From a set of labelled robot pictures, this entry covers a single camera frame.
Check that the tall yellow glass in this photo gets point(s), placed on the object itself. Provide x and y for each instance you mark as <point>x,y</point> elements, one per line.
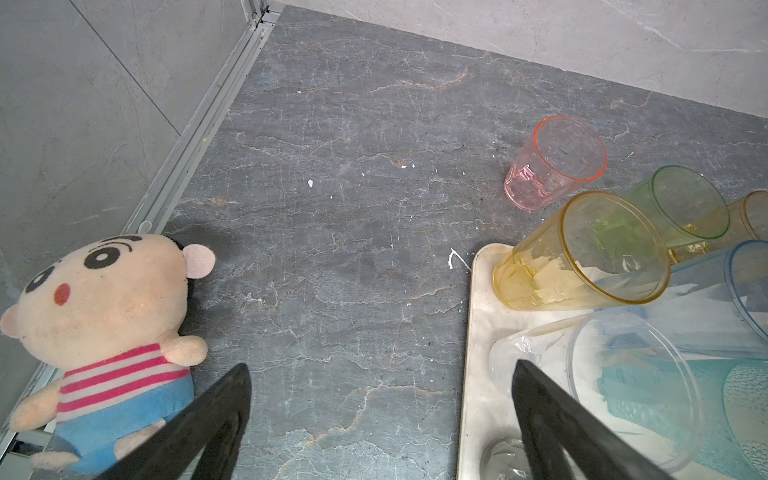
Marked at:
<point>596,251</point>

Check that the teal glass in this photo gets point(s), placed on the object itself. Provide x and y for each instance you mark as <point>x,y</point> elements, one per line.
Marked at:
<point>733,408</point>

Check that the pink glass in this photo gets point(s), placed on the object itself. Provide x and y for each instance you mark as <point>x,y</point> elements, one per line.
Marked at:
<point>560,156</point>

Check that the clear glass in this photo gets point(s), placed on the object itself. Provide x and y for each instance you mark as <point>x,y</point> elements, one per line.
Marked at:
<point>573,352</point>

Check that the blue glass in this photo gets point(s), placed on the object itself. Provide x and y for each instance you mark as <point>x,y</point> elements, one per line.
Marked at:
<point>715,305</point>

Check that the short green glass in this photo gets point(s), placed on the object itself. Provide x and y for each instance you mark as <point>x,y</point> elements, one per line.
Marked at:
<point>685,206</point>

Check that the beige plastic tray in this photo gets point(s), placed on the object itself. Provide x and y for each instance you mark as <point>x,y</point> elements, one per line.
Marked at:
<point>488,413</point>

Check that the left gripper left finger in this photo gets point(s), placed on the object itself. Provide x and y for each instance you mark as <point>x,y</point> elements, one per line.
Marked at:
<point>208,431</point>

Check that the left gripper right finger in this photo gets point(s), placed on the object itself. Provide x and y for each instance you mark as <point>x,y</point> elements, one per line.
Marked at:
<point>559,433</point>

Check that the pink plush doll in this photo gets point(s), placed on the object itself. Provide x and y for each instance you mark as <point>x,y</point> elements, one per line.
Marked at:
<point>108,316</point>

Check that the dark grey glass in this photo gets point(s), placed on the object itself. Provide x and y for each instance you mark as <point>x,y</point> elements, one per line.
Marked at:
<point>504,458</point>

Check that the short amber glass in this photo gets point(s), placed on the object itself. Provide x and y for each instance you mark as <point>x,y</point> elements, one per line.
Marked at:
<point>748,221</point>

